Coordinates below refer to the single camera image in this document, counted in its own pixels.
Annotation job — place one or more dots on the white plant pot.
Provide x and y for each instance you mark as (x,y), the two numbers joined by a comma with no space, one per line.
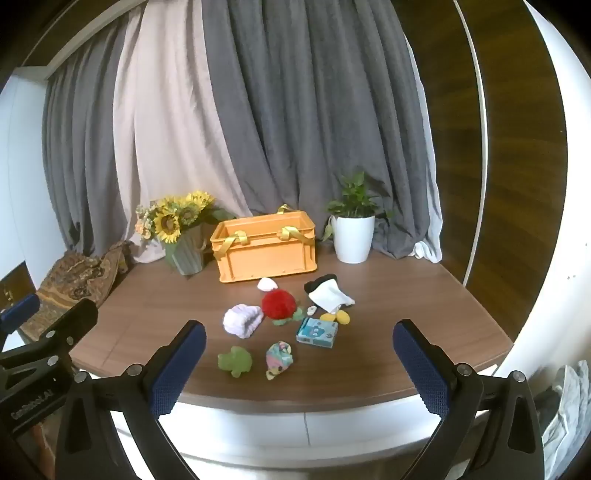
(353,240)

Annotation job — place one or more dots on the orange plastic crate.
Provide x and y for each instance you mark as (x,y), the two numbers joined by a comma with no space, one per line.
(263,249)

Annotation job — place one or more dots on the narrow grey curtain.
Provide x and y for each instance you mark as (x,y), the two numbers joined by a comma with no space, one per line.
(83,152)

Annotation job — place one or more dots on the small white pink soft toy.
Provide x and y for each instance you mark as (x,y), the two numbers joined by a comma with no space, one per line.
(266,285)

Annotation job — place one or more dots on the crumpled white cloth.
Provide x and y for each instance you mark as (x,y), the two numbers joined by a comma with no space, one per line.
(565,415)

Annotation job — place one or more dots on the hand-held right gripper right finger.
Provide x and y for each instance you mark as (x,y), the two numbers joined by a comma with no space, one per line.
(421,364)

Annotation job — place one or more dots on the wide grey curtain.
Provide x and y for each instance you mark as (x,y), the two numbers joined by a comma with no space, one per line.
(323,115)

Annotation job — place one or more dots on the white sheer curtain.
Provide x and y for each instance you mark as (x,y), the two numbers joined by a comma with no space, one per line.
(429,221)

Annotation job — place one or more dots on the green plush frog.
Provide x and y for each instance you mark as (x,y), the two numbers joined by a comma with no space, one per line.
(235,361)

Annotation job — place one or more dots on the white and black cloth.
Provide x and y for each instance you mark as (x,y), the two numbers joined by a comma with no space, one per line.
(328,295)

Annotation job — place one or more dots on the tiny white soft toy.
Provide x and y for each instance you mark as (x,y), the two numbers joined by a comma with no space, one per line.
(312,310)

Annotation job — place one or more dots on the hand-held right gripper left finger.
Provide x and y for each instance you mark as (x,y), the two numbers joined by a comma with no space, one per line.
(181,367)

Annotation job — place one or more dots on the pastel patterned plush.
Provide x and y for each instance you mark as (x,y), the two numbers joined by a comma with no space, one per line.
(278,357)

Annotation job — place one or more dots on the brown patterned cushion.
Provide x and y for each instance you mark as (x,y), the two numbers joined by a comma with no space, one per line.
(76,281)

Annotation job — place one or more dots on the green potted plant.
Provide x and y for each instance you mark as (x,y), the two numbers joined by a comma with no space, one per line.
(353,198)

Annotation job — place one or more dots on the sunflower bouquet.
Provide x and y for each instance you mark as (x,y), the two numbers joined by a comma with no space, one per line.
(173,217)

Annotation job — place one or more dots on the green ribbed vase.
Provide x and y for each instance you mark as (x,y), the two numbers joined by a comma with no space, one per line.
(187,254)

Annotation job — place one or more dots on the red plush strawberry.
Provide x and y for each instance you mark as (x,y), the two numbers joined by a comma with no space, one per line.
(278,304)

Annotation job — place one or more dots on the blue tissue pack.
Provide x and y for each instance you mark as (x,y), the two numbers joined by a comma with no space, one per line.
(316,332)

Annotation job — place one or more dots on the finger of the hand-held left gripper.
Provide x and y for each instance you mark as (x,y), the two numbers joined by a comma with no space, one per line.
(19,309)
(69,323)

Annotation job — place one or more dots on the lavender knitted plush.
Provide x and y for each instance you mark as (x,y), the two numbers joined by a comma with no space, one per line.
(242,321)

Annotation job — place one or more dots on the yellow plush toy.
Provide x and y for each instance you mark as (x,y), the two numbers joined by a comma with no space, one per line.
(341,317)

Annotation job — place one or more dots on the beige curtain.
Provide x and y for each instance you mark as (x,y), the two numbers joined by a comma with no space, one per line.
(171,129)

